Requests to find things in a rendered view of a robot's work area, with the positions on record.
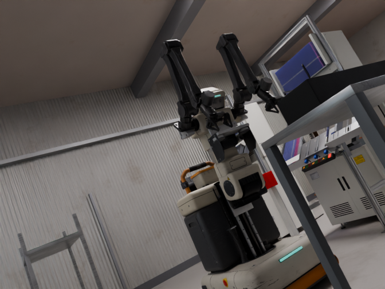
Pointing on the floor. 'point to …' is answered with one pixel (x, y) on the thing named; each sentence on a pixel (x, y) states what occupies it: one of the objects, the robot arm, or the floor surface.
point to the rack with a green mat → (55, 246)
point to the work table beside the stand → (336, 277)
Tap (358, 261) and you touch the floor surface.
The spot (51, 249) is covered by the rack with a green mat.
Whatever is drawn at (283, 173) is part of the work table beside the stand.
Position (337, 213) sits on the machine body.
